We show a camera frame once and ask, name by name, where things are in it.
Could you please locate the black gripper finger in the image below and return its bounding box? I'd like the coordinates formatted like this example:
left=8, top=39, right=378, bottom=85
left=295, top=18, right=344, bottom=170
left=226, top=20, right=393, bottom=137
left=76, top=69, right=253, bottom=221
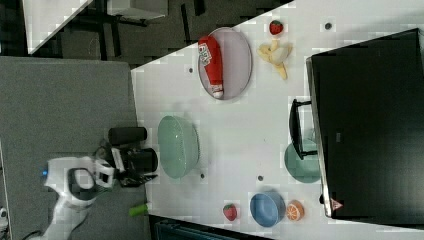
left=121, top=174, right=157, bottom=187

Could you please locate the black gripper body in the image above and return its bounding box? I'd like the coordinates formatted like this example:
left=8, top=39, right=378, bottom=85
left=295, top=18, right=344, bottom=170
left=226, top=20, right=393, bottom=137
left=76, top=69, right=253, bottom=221
left=95, top=146, right=149, bottom=187

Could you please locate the green strainer bowl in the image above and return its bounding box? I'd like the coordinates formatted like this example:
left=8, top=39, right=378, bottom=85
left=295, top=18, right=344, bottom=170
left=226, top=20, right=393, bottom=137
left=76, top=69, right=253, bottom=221
left=157, top=116, right=200, bottom=179

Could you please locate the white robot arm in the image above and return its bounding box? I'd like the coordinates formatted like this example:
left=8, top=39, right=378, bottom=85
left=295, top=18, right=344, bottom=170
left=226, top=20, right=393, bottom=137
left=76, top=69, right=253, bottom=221
left=28, top=146, right=158, bottom=240

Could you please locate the black cylinder holder lower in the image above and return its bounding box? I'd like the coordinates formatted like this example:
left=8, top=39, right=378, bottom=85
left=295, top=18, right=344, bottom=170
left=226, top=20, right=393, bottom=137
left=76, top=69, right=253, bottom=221
left=132, top=148, right=158, bottom=174

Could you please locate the black cylinder holder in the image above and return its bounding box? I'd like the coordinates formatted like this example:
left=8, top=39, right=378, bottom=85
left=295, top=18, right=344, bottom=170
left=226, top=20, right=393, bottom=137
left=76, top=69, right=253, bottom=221
left=132, top=148, right=158, bottom=174
left=108, top=127, right=147, bottom=146

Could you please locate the black cylinder holder upper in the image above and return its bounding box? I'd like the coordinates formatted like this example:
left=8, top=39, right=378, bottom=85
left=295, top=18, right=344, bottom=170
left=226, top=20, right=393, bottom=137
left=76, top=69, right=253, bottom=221
left=108, top=127, right=147, bottom=146

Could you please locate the dark blue crate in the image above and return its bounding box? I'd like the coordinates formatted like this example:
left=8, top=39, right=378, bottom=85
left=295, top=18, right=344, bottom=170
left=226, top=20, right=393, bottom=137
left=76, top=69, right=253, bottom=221
left=153, top=220, right=267, bottom=240

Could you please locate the strawberry toy near bowl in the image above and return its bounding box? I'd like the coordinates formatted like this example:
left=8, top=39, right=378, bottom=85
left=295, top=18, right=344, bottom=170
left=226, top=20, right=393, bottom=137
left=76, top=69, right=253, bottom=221
left=223, top=204, right=237, bottom=221

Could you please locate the red ketchup bottle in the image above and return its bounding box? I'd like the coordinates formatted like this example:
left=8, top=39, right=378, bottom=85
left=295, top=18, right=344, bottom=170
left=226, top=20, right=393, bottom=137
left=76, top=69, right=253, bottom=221
left=198, top=36, right=224, bottom=99

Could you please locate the blue bowl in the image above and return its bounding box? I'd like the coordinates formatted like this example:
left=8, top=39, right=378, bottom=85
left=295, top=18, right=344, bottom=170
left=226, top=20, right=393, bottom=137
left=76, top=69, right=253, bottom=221
left=249, top=191, right=286, bottom=228

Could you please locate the grey round plate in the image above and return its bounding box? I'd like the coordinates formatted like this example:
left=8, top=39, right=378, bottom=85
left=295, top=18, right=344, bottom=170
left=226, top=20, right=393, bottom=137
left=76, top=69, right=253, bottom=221
left=198, top=28, right=252, bottom=100

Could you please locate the orange slice toy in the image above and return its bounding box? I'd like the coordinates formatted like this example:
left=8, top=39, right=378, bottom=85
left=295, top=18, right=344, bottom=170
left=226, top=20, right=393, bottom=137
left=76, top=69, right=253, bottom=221
left=286, top=200, right=305, bottom=221

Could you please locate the white side table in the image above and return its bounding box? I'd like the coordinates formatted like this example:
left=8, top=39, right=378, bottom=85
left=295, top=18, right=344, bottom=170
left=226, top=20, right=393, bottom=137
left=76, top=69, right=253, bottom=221
left=22, top=0, right=93, bottom=54

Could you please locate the peeled banana toy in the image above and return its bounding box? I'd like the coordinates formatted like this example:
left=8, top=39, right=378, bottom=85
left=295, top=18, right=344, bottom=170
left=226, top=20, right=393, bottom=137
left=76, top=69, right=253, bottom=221
left=257, top=39, right=293, bottom=80

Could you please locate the strawberry toy near banana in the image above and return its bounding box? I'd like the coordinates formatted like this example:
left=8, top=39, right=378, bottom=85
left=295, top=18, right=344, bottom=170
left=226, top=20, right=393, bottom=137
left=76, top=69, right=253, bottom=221
left=269, top=20, right=284, bottom=36

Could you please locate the black toaster oven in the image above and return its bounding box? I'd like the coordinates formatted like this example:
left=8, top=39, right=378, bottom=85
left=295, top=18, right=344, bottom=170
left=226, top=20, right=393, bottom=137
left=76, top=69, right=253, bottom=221
left=289, top=28, right=424, bottom=229

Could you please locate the green utensil handle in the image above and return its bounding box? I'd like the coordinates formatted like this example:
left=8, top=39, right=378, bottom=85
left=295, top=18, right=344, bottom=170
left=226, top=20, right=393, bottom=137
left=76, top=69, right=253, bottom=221
left=129, top=204, right=148, bottom=217

